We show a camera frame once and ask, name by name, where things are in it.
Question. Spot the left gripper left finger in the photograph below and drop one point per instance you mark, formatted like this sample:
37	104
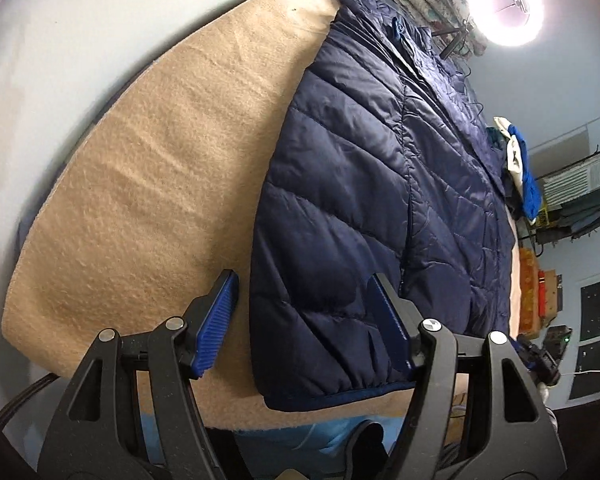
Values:
96	432

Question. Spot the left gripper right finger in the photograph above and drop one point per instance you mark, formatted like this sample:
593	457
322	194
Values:
507	432

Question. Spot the navy blue puffer jacket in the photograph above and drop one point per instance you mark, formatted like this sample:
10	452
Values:
380	167

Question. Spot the black metal clothes rack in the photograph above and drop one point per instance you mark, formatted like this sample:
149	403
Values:
528	239

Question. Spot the dark green hanging clothes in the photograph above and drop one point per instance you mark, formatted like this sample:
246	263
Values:
574	219

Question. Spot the orange floral cloth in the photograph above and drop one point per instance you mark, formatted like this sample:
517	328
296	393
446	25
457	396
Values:
530	321

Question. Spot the wooden board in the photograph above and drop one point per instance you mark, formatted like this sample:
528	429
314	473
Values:
550	297

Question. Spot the red book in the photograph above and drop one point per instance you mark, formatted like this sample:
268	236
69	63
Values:
541	294

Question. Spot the beige fleece blanket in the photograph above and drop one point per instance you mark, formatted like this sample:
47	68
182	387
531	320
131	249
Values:
162	196

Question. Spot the black light tripod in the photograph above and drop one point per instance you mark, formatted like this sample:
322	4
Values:
455	35

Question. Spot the bright ring light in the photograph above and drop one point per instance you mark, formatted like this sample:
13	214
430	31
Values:
514	37

